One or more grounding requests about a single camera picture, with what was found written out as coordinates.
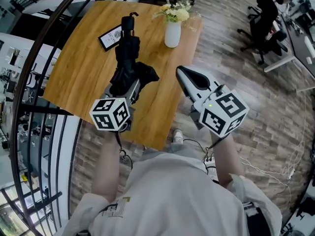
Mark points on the white power strip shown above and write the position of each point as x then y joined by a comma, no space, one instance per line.
291,173

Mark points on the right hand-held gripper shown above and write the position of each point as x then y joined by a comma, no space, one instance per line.
226,112

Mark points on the dark office desk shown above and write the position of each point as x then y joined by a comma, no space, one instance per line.
302,58

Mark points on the person's right forearm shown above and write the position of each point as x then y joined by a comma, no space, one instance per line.
227,161

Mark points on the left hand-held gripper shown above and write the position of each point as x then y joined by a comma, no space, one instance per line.
108,118

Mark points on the yellow and white flowers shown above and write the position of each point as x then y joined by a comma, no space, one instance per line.
178,13

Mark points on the person's white shirt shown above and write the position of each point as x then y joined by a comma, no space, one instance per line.
167,195

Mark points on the black framed picture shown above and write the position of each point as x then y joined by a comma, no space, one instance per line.
109,39

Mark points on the person's left forearm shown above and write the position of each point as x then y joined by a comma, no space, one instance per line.
107,166

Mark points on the wooden table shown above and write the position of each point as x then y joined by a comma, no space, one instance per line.
81,77

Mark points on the black umbrella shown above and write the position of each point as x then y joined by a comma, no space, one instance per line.
128,53

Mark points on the black railing with wooden handrail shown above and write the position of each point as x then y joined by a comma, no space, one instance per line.
14,107

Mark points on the person's right shoe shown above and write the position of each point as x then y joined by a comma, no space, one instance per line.
178,135

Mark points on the long white box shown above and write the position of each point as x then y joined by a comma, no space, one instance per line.
308,42

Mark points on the person's grey trousers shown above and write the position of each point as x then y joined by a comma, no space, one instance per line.
177,150

